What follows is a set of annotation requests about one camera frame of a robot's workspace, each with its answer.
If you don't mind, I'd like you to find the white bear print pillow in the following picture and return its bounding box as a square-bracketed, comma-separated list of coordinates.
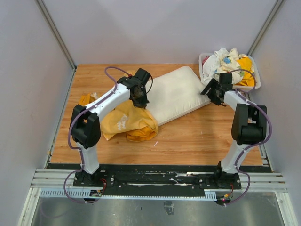
[146, 66, 210, 126]

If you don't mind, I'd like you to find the yellow pillowcase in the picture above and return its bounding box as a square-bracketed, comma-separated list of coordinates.
[79, 93, 158, 142]

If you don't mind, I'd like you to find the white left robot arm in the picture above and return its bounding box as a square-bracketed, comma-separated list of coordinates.
[68, 66, 152, 175]

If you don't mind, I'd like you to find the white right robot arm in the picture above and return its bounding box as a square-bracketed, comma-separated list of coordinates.
[199, 73, 268, 189]

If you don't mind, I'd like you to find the white crumpled cloth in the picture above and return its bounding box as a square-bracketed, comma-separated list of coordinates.
[202, 48, 248, 84]

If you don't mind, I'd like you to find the yellow cloth in basket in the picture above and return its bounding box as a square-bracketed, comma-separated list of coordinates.
[236, 57, 255, 87]

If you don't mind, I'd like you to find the white plastic basket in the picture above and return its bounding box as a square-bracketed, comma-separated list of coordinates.
[199, 51, 261, 90]

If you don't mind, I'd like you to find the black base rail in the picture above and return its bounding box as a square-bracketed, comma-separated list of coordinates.
[46, 164, 271, 194]

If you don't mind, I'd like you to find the aluminium frame post right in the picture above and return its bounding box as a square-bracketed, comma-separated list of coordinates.
[247, 0, 286, 56]

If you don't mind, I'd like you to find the aluminium frame post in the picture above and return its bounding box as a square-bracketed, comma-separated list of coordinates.
[35, 0, 77, 71]
[247, 0, 286, 56]

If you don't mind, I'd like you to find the white cable duct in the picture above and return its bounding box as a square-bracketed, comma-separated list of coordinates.
[40, 185, 217, 201]

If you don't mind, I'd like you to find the aluminium frame post left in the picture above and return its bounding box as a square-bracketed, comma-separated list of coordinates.
[35, 0, 77, 71]

